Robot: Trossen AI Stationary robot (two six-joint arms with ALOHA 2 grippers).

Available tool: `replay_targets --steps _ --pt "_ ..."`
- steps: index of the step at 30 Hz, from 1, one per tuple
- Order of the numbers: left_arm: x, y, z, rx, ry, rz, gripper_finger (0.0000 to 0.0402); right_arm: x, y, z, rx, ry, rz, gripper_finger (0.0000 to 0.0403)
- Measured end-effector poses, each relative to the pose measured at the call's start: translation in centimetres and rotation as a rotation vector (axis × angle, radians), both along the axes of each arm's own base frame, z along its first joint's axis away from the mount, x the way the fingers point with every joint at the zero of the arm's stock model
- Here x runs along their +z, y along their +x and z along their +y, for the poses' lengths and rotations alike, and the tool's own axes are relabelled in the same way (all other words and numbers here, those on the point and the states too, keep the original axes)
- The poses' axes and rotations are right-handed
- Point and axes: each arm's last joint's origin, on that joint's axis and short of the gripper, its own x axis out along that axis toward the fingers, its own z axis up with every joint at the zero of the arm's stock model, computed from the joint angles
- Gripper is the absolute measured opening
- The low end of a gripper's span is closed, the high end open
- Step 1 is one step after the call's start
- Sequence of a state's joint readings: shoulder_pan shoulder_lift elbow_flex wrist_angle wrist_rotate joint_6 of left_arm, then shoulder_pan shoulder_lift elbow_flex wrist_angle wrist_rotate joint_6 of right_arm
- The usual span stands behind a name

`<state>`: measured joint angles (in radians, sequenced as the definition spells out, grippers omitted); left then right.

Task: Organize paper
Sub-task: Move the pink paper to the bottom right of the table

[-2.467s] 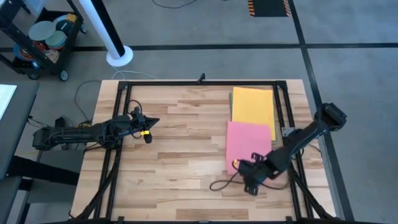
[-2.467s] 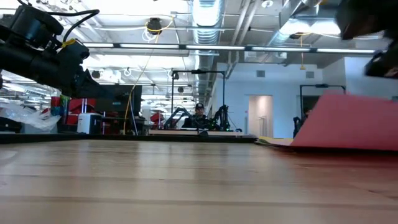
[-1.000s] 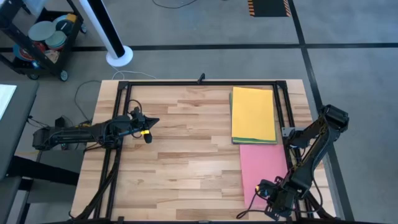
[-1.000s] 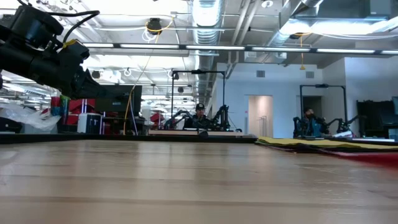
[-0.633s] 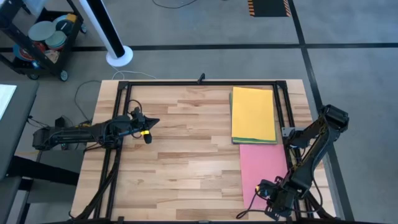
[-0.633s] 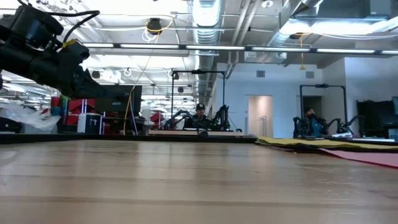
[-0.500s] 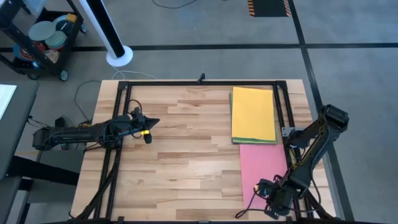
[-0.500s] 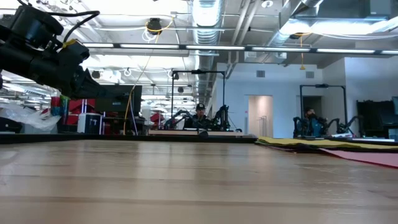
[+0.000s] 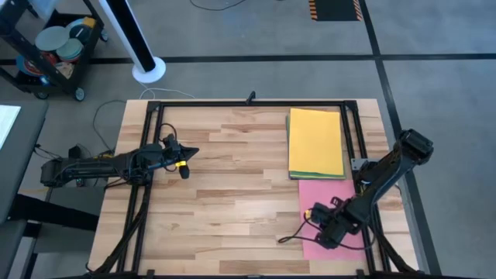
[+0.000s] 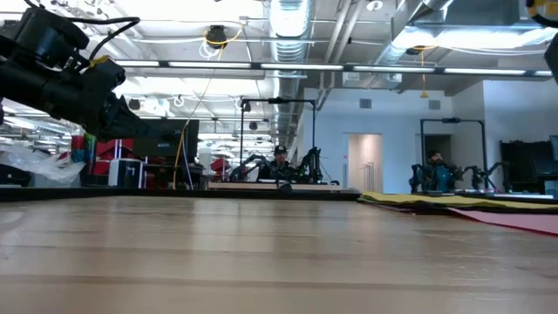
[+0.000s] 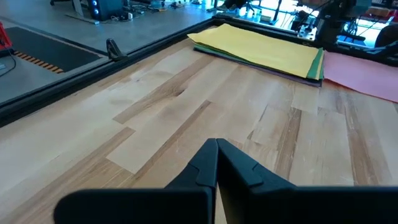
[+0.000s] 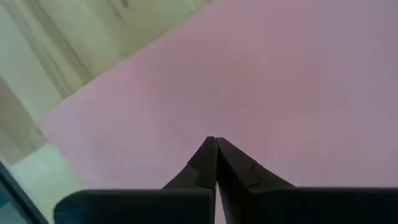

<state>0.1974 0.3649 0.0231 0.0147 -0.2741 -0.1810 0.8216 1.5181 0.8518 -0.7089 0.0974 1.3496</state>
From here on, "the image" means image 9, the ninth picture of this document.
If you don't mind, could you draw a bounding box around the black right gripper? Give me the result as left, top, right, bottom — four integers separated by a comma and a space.
316, 196, 365, 250

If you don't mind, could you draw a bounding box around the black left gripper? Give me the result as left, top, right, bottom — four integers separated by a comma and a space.
153, 133, 201, 171

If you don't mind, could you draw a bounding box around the pink paper sheet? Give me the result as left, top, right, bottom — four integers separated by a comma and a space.
297, 178, 367, 261

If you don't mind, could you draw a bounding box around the yellow paper sheet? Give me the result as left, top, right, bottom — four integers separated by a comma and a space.
288, 107, 346, 177

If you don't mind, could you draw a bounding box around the black table base beam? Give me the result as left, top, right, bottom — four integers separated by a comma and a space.
7, 192, 102, 233

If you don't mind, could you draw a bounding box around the teal plate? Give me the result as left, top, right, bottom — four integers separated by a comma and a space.
56, 37, 84, 63

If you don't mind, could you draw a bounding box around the dark plate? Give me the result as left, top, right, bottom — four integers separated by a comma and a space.
68, 22, 93, 44

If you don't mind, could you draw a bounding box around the black utility cart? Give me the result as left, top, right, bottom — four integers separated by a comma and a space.
0, 0, 109, 102

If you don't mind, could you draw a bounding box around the grey desk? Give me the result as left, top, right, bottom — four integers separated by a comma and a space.
0, 99, 50, 226

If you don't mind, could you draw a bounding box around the red plate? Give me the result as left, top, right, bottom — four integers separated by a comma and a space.
40, 52, 59, 67

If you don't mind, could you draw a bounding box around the grey-green plate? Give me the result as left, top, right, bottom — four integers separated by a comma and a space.
34, 26, 71, 53

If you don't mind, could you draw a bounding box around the white sheet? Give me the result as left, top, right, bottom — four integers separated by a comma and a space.
0, 104, 22, 151

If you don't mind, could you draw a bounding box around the blue plate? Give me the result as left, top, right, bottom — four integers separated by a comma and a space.
15, 54, 43, 77

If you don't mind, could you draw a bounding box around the black hazard-striped floor mat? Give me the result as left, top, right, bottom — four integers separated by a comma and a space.
308, 0, 364, 22

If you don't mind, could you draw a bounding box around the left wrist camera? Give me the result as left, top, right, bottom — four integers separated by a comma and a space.
176, 159, 191, 180

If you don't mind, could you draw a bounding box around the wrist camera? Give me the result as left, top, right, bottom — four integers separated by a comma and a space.
305, 201, 331, 226
176, 159, 191, 180

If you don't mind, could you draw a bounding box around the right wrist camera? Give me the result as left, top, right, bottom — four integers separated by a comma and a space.
305, 201, 331, 226

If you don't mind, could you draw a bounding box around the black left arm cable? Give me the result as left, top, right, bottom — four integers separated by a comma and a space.
157, 122, 178, 145

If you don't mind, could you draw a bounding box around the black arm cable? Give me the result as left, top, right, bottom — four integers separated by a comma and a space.
277, 216, 375, 251
157, 122, 178, 145

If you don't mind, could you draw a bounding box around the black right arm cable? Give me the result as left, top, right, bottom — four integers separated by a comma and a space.
277, 216, 375, 251

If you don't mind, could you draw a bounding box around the black aluminium table frame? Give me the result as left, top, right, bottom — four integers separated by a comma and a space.
115, 99, 391, 277

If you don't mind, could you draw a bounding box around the white floor cable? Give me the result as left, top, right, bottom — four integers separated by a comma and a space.
138, 81, 196, 101

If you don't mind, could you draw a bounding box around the black white pedestal stand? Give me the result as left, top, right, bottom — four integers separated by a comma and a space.
98, 0, 167, 84

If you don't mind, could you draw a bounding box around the thin black floor cable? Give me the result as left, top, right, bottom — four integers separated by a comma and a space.
188, 0, 249, 12

